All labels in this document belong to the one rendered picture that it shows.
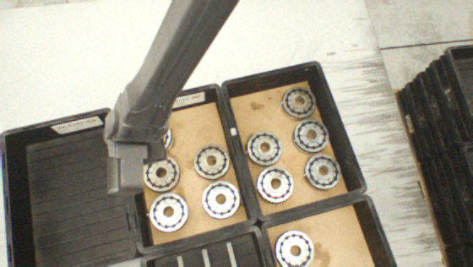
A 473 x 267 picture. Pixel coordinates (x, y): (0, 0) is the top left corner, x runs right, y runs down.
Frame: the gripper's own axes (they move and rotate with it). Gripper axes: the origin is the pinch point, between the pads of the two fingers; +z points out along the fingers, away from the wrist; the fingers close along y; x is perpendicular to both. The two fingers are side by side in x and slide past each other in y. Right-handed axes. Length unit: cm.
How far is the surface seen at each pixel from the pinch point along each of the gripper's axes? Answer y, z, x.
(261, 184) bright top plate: 26.2, 20.2, -10.5
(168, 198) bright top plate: 0.7, 19.8, -7.9
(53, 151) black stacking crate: -29.1, 23.9, 14.3
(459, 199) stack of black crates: 114, 69, -34
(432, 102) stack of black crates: 120, 68, 10
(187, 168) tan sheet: 7.2, 23.3, -0.3
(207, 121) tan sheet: 16.3, 23.8, 12.3
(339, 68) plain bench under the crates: 69, 37, 24
